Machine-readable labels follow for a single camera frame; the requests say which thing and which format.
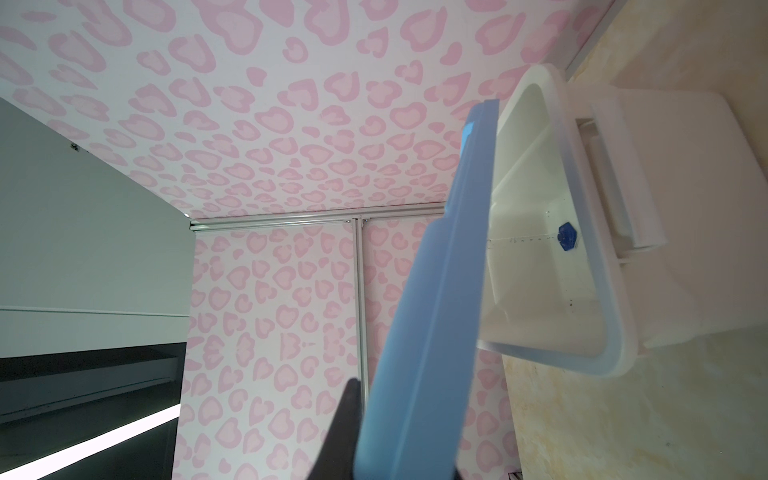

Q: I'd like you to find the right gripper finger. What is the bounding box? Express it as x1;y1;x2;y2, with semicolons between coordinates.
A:
307;378;363;480

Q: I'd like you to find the blue plastic bin lid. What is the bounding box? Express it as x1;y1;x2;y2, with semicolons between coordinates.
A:
353;100;500;479

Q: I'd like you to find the blue base graduated cylinder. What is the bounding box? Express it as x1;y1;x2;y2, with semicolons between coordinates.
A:
486;222;579;252

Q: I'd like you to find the white plastic storage bin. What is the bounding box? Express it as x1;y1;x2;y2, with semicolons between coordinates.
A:
478;64;767;377

